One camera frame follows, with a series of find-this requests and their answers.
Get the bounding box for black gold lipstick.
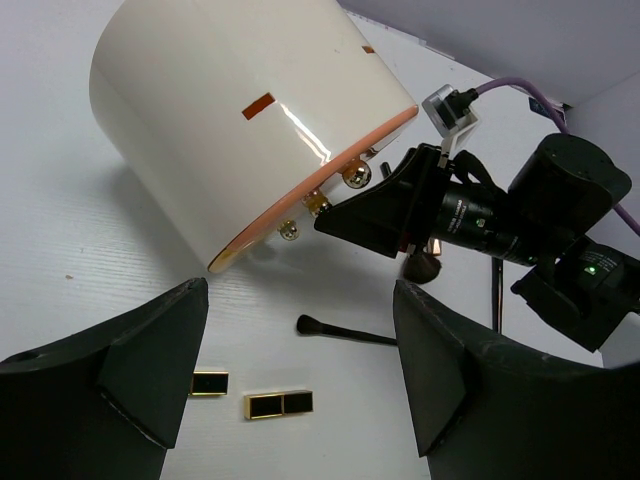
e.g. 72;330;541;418
189;371;229;397
244;390;314;420

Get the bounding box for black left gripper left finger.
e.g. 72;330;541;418
1;278;208;479

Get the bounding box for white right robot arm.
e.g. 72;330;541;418
314;133;639;351

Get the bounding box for right blue table sticker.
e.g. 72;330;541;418
528;97;566;123

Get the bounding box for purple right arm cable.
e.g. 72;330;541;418
472;75;640;231

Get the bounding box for cream cylindrical drawer organizer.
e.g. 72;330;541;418
89;1;418;272

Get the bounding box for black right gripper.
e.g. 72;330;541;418
314;143;510;259

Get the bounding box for rose gold lipstick tube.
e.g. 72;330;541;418
423;238;442;257

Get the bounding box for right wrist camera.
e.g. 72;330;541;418
421;84;480;157

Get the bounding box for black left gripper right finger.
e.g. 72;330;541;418
393;280;639;479

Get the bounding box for thin black makeup brush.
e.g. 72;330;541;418
296;315;397;346

